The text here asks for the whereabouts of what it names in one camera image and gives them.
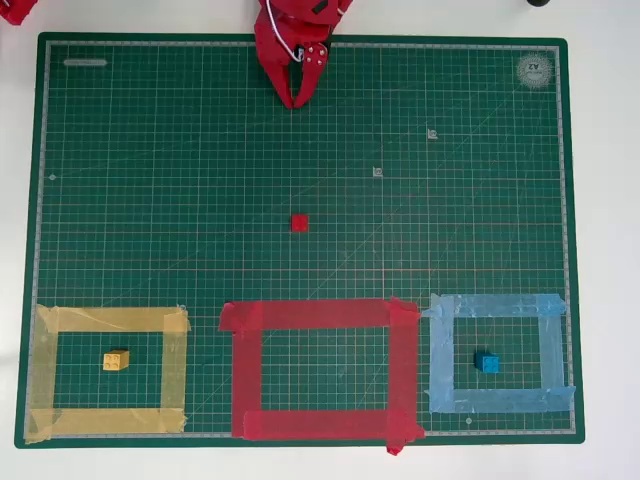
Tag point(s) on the red cube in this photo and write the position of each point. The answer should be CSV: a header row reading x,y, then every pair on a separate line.
x,y
300,223

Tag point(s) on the blue cube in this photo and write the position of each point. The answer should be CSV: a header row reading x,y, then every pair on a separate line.
x,y
487,363

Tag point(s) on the blue tape square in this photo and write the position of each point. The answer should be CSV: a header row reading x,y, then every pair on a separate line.
x,y
500,304

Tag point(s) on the red leader arm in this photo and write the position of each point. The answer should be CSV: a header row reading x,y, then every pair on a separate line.
x,y
17,10

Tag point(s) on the green cutting mat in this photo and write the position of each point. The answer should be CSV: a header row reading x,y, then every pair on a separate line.
x,y
200,200

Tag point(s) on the small black rubber foot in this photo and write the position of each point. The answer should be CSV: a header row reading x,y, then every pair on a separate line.
x,y
538,2

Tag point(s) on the red tape square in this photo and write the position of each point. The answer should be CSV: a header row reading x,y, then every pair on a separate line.
x,y
247,375

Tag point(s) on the yellow cube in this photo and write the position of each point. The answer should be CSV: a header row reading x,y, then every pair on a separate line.
x,y
115,361

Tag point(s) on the yellow tape square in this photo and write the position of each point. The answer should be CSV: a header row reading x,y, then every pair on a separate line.
x,y
110,317

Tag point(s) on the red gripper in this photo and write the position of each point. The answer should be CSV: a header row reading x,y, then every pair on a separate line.
x,y
280,55

